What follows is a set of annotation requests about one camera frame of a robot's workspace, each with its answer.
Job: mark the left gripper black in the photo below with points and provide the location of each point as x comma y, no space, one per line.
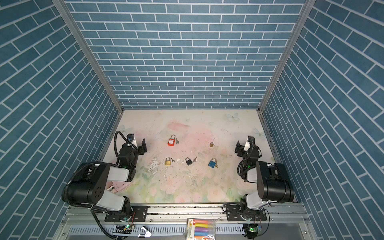
142,149

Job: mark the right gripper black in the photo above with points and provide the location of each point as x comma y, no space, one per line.
240,149

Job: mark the large brass padlock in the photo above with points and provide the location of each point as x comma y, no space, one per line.
168,161

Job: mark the red padlock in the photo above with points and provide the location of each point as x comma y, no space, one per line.
172,140

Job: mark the blue padlock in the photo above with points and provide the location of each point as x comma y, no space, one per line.
213,163

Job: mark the black padlock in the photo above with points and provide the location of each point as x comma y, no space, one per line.
189,161

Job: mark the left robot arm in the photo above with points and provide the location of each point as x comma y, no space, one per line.
87,186

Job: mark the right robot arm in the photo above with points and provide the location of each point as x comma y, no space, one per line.
272,180

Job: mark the pink pencil case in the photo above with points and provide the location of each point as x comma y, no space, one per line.
116,187

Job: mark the marker pack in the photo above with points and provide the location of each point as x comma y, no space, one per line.
200,229

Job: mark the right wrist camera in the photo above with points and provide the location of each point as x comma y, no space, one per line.
248,143

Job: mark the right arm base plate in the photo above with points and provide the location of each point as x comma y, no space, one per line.
235,213

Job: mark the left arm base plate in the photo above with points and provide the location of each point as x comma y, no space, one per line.
138,214

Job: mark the aluminium front rail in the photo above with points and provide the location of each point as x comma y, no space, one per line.
179,213

